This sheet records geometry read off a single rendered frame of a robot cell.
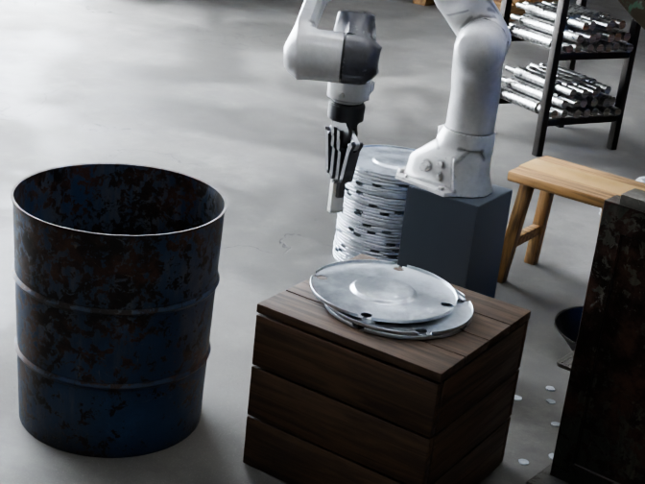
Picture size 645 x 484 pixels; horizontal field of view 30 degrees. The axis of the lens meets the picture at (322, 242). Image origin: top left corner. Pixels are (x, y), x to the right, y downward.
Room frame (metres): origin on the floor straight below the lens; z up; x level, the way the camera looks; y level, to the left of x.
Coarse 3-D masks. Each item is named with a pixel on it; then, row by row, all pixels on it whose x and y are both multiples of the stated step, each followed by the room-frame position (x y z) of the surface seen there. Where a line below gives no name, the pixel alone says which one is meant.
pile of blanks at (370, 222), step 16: (368, 176) 3.15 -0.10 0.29; (352, 192) 3.18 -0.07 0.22; (368, 192) 3.15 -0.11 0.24; (384, 192) 3.13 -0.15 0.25; (400, 192) 3.13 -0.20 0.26; (352, 208) 3.17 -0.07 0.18; (368, 208) 3.14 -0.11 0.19; (384, 208) 3.13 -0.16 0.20; (400, 208) 3.13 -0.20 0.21; (336, 224) 3.29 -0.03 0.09; (352, 224) 3.17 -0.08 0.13; (368, 224) 3.14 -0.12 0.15; (384, 224) 3.13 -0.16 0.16; (400, 224) 3.13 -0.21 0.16; (336, 240) 3.23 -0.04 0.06; (352, 240) 3.18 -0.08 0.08; (368, 240) 3.14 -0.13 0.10; (384, 240) 3.13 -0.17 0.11; (336, 256) 3.21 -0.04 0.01; (352, 256) 3.16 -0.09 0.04; (384, 256) 3.13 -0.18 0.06
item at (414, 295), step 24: (336, 264) 2.27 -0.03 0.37; (360, 264) 2.29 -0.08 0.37; (384, 264) 2.31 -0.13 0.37; (312, 288) 2.13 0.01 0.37; (336, 288) 2.15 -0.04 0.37; (360, 288) 2.15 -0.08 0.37; (384, 288) 2.17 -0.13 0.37; (408, 288) 2.18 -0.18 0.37; (432, 288) 2.21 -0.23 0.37; (360, 312) 2.05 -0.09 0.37; (384, 312) 2.07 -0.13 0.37; (408, 312) 2.08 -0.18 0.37; (432, 312) 2.09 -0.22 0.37
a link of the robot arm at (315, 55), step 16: (304, 0) 2.35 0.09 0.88; (320, 0) 2.35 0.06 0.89; (304, 16) 2.31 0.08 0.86; (320, 16) 2.35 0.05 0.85; (304, 32) 2.27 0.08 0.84; (320, 32) 2.28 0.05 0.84; (336, 32) 2.29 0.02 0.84; (288, 48) 2.26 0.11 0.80; (304, 48) 2.24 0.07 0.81; (320, 48) 2.25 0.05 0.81; (336, 48) 2.25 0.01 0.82; (288, 64) 2.26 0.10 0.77; (304, 64) 2.24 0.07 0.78; (320, 64) 2.24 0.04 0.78; (336, 64) 2.24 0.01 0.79; (320, 80) 2.27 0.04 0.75; (336, 80) 2.26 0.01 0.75
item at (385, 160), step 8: (360, 152) 3.33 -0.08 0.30; (368, 152) 3.34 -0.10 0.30; (376, 152) 3.35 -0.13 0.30; (384, 152) 3.36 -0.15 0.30; (392, 152) 3.37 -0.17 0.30; (400, 152) 3.38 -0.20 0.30; (408, 152) 3.38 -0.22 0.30; (360, 160) 3.25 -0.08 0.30; (368, 160) 3.25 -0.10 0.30; (376, 160) 3.25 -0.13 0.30; (384, 160) 3.25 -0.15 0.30; (392, 160) 3.26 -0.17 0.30; (400, 160) 3.27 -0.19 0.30; (360, 168) 3.16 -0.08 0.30; (368, 168) 3.18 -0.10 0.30; (376, 168) 3.19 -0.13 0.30; (384, 168) 3.20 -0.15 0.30; (392, 168) 3.21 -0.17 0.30; (384, 176) 3.13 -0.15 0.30; (392, 176) 3.13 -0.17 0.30
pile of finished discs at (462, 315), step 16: (448, 304) 2.15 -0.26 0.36; (464, 304) 2.16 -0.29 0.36; (352, 320) 2.02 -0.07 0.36; (368, 320) 2.04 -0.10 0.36; (432, 320) 2.07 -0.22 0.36; (448, 320) 2.08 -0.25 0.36; (464, 320) 2.09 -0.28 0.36; (400, 336) 1.99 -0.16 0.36; (416, 336) 2.00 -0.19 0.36; (432, 336) 2.01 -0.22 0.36
